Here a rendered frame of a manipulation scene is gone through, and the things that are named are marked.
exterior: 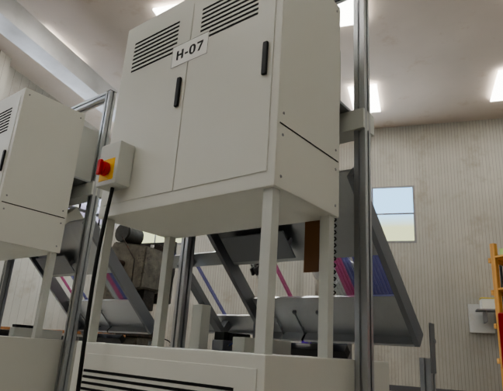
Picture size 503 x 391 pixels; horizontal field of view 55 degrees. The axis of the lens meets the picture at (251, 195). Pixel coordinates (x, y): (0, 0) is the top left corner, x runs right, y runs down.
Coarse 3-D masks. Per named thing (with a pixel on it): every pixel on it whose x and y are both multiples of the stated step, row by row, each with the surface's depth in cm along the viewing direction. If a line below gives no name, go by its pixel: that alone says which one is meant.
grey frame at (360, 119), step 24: (360, 0) 167; (360, 24) 164; (360, 48) 161; (360, 72) 158; (360, 96) 155; (360, 120) 152; (360, 144) 151; (360, 168) 149; (360, 192) 147; (360, 216) 144; (192, 240) 188; (360, 240) 142; (192, 264) 186; (360, 264) 140; (360, 288) 138; (360, 312) 136; (360, 336) 134; (360, 360) 132; (360, 384) 130; (432, 384) 165
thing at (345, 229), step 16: (352, 192) 156; (352, 208) 159; (288, 224) 176; (304, 224) 173; (336, 224) 166; (352, 224) 163; (224, 240) 192; (240, 240) 188; (256, 240) 183; (288, 240) 177; (336, 240) 170; (352, 240) 166; (240, 256) 192; (256, 256) 188; (288, 256) 180; (336, 256) 174; (352, 256) 170
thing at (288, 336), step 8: (280, 336) 209; (288, 336) 207; (296, 336) 204; (304, 336) 204; (312, 336) 200; (336, 336) 194; (344, 336) 192; (352, 336) 190; (376, 336) 184; (384, 336) 182; (392, 336) 181; (400, 336) 179; (408, 336) 177; (376, 344) 182; (384, 344) 180; (392, 344) 178; (400, 344) 176; (408, 344) 174
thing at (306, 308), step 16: (256, 304) 210; (288, 304) 200; (304, 304) 195; (336, 304) 186; (352, 304) 182; (384, 304) 175; (288, 320) 205; (304, 320) 200; (336, 320) 191; (352, 320) 187; (384, 320) 179; (400, 320) 175
